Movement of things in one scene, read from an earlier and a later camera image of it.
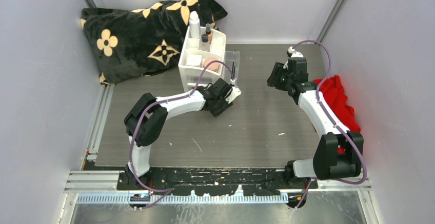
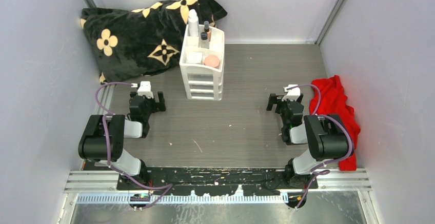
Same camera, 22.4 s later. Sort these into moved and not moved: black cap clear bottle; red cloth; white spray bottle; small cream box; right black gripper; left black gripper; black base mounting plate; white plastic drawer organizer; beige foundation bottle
Moved: beige foundation bottle; right black gripper; left black gripper
Not moved: small cream box; black base mounting plate; red cloth; white plastic drawer organizer; black cap clear bottle; white spray bottle
